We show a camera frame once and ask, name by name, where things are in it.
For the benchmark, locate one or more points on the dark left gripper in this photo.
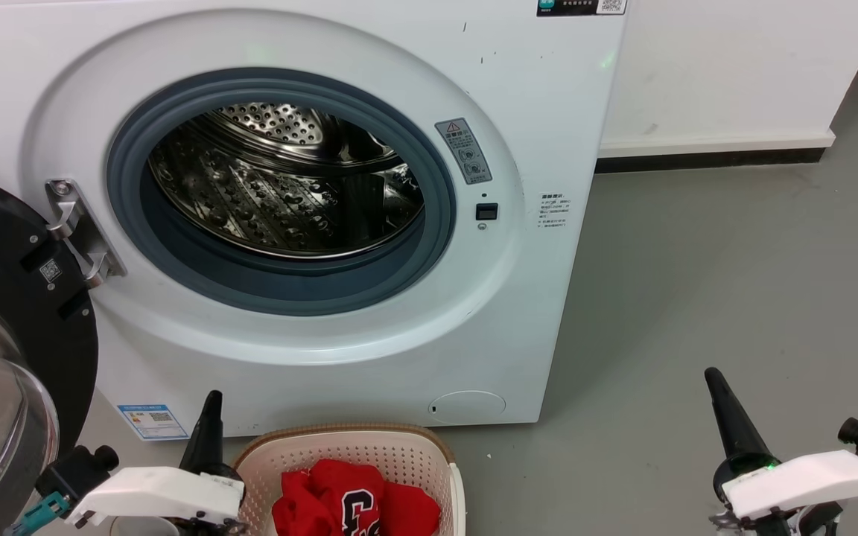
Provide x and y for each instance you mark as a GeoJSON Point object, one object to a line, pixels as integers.
{"type": "Point", "coordinates": [220, 472]}

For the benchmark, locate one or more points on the dark right gripper green band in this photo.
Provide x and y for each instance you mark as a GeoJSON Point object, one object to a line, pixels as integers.
{"type": "Point", "coordinates": [742, 469]}

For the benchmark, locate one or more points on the red garment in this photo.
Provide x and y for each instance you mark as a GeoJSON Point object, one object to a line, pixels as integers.
{"type": "Point", "coordinates": [317, 499]}

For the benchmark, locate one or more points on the cream perforated laundry basket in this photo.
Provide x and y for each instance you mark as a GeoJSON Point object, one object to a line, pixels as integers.
{"type": "Point", "coordinates": [414, 454]}

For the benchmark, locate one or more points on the stainless steel washing machine drum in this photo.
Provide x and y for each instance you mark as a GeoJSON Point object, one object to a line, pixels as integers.
{"type": "Point", "coordinates": [272, 201]}

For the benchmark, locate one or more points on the blue energy label sticker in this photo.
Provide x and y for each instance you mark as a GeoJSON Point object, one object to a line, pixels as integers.
{"type": "Point", "coordinates": [152, 422]}

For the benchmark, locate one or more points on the white QR sticker on door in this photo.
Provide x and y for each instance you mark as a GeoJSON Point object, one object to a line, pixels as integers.
{"type": "Point", "coordinates": [51, 270]}

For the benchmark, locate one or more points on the grey rubber door gasket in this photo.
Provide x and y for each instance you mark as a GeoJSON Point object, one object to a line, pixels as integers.
{"type": "Point", "coordinates": [127, 223]}

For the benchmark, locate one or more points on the white front-load washing machine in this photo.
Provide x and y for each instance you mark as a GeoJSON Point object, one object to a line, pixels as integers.
{"type": "Point", "coordinates": [533, 313]}

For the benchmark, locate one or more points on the silver door hinge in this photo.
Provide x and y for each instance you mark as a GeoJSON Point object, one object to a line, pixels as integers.
{"type": "Point", "coordinates": [83, 231]}

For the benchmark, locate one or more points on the round white filter cover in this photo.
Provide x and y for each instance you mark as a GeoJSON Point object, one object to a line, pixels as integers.
{"type": "Point", "coordinates": [468, 407]}

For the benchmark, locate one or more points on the white and black baseboard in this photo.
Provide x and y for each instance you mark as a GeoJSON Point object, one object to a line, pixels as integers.
{"type": "Point", "coordinates": [712, 149]}

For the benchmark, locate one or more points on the small text sticker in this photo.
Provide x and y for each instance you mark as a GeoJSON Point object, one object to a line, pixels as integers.
{"type": "Point", "coordinates": [553, 211]}

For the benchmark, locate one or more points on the grey warning sticker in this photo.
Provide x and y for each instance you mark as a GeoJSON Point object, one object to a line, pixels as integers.
{"type": "Point", "coordinates": [465, 152]}

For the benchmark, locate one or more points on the black label with QR code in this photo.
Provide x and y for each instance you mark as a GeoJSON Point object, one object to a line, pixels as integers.
{"type": "Point", "coordinates": [582, 6]}

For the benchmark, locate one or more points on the black left camera plug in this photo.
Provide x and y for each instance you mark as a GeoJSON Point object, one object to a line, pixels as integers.
{"type": "Point", "coordinates": [75, 469]}

